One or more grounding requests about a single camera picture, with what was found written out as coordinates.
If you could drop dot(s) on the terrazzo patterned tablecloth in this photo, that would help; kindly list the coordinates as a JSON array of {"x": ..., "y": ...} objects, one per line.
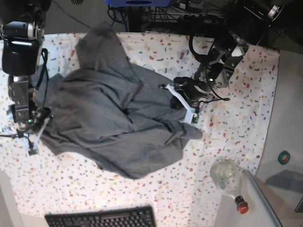
[{"x": 183, "y": 194}]

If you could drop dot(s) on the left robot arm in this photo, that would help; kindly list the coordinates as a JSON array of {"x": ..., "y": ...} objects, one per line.
[{"x": 245, "y": 24}]

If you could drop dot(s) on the black keyboard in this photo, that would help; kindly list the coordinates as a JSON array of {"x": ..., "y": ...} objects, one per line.
[{"x": 130, "y": 217}]

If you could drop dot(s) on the grey laptop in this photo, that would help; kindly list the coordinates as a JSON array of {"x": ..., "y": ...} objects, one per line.
[{"x": 266, "y": 209}]

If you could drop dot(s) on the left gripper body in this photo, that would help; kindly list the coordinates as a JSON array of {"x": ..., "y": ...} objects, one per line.
[{"x": 189, "y": 94}]

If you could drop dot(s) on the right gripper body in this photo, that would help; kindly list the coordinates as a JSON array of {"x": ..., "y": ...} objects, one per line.
[{"x": 30, "y": 131}]

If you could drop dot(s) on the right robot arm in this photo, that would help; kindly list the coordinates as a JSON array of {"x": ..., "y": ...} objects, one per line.
[{"x": 22, "y": 30}]

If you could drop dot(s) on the grey t-shirt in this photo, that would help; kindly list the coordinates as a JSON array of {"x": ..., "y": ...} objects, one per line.
[{"x": 114, "y": 112}]

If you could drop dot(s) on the clear bottle with red cap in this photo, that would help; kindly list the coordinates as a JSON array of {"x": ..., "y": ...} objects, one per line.
[{"x": 228, "y": 180}]

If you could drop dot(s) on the green tape roll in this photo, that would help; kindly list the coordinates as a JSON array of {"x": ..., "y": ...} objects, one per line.
[{"x": 284, "y": 157}]

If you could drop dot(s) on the blue box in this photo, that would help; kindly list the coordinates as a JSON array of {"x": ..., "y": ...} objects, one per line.
[{"x": 138, "y": 3}]

